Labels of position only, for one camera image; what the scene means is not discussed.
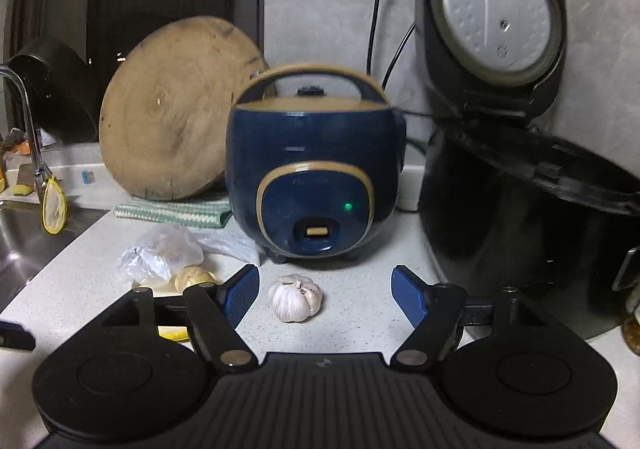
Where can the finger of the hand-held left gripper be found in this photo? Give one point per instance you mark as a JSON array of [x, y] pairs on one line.
[[15, 335]]

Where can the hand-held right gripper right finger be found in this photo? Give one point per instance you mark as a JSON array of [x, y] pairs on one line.
[[410, 296]]

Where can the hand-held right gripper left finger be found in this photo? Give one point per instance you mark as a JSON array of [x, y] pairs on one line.
[[239, 296]]

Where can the ginger root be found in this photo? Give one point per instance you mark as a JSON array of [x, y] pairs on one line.
[[192, 279]]

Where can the garlic bulb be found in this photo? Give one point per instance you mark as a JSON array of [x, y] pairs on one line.
[[292, 301]]

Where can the yellow peel piece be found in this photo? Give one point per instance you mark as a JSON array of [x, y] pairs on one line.
[[174, 334]]

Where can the stainless steel sink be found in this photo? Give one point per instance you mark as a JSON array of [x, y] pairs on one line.
[[30, 249]]

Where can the clear plastic bag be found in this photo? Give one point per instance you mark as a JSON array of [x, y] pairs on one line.
[[160, 249]]

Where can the green striped cloth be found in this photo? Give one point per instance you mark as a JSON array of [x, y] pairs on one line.
[[170, 215]]

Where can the black rice cooker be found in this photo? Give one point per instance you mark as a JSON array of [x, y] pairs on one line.
[[500, 229]]

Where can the yellow-rimmed mesh strainer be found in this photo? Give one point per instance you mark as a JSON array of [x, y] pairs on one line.
[[54, 209]]

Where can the yellow sponge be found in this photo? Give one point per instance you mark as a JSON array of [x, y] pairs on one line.
[[21, 191]]

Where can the cleaver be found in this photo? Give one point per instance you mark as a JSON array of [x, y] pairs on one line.
[[26, 175]]

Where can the blue rice cooker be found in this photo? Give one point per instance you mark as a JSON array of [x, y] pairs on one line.
[[310, 144]]

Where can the small counter sticker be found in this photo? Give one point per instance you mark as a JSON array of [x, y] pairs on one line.
[[89, 177]]

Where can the round wooden cutting board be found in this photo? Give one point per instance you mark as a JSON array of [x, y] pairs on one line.
[[170, 114]]

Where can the chrome faucet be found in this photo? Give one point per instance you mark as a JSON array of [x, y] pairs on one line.
[[25, 114]]

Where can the black pan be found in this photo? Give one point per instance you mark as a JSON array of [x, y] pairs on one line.
[[55, 89]]

